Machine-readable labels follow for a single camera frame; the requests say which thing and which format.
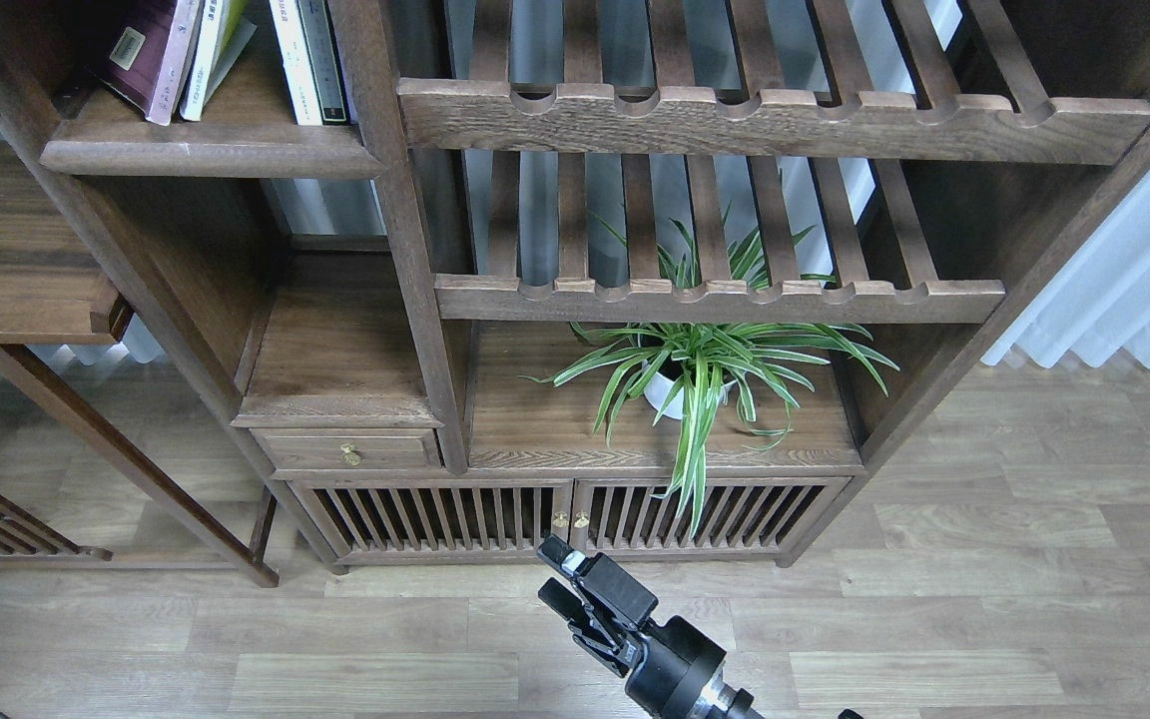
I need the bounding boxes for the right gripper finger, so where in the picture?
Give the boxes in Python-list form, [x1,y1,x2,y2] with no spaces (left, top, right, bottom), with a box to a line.
[537,535,589,581]
[538,578,589,634]

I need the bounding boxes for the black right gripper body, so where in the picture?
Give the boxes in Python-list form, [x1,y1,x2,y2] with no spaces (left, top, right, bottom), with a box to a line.
[565,551,658,678]

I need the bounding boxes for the maroon book white characters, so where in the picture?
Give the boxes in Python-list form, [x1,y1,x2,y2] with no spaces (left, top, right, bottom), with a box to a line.
[87,1,204,127]

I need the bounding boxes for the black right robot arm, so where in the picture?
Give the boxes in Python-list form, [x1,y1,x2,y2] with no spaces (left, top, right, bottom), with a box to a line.
[537,535,759,718]

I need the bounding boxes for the white plant pot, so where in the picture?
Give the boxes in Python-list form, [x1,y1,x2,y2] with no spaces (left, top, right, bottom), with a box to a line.
[641,360,735,423]

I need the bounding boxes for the green spider plant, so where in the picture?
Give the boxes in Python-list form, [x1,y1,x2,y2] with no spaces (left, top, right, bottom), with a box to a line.
[526,208,900,541]

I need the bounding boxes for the brass drawer knob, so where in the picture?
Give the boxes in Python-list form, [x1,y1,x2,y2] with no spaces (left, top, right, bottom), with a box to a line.
[339,444,363,467]

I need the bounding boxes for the dark wooden bookshelf cabinet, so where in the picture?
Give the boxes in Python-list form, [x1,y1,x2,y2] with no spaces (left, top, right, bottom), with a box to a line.
[0,1,1150,567]

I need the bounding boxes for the white upright book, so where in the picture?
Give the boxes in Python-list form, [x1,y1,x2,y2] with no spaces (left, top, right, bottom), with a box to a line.
[270,0,324,127]

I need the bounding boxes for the dark green upright book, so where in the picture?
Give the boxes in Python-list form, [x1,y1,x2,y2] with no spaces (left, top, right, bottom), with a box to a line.
[297,0,348,127]

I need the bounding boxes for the wooden side table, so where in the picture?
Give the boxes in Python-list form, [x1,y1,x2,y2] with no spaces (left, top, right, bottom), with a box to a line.
[0,143,279,587]

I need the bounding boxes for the white green leaning book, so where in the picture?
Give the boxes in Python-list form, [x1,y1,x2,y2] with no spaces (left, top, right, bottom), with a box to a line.
[179,1,256,120]

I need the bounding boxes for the white pleated curtain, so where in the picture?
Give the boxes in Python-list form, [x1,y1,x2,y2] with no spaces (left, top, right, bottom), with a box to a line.
[982,173,1150,368]

